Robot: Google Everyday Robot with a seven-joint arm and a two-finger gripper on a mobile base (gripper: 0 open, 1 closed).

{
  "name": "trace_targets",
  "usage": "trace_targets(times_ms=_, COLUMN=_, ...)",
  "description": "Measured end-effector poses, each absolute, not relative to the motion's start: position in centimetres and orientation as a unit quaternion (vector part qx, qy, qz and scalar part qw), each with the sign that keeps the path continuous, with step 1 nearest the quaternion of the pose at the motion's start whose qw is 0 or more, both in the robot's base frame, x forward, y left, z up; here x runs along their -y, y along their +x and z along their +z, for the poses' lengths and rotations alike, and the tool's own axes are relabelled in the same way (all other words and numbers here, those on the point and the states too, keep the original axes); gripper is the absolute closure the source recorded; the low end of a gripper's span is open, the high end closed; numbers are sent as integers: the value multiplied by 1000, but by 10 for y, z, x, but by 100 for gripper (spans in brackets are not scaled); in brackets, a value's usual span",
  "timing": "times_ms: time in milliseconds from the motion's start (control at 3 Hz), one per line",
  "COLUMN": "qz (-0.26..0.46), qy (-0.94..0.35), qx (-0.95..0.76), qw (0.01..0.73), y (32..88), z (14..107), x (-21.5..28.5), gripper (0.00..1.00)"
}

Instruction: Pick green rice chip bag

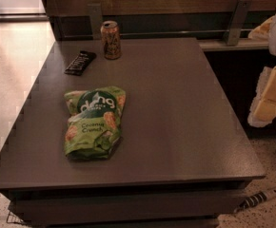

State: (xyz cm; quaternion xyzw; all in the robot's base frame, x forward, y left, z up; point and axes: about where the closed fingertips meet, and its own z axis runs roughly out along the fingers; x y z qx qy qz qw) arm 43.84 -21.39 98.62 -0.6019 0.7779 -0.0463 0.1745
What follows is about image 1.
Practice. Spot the horizontal metal rail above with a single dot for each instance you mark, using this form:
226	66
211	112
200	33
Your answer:
200	35

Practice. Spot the metal rail bracket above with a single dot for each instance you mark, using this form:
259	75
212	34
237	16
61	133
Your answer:
96	19
233	33

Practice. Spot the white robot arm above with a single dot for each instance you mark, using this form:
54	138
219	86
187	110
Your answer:
262	111

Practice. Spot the left metal rail bracket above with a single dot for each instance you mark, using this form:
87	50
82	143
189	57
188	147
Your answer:
96	19

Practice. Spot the orange drink can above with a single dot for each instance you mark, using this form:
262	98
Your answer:
111	40

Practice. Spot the right metal rail bracket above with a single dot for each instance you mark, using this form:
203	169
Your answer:
233	33

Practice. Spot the wire rack corner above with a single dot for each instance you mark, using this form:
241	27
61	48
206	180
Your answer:
13	219

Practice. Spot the green rice chip bag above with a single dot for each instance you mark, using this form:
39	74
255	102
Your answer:
94	125

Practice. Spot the black chocolate bar wrapper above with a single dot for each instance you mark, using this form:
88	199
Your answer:
80	63

